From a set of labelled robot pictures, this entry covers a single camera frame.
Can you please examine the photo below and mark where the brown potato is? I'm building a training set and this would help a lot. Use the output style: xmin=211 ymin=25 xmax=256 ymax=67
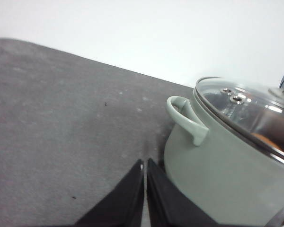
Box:
xmin=251 ymin=133 xmax=280 ymax=149

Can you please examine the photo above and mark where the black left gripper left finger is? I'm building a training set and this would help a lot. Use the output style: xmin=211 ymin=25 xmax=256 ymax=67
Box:
xmin=75 ymin=159 xmax=144 ymax=227

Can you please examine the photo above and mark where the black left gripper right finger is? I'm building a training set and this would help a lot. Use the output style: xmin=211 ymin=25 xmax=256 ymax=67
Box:
xmin=147 ymin=158 xmax=218 ymax=227

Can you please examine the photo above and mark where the glass steamer lid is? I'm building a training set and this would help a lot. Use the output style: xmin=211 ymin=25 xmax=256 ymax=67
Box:
xmin=195 ymin=77 xmax=284 ymax=164

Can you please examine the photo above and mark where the green electric steamer pot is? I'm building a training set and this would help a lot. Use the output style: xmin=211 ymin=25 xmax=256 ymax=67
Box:
xmin=163 ymin=90 xmax=284 ymax=227

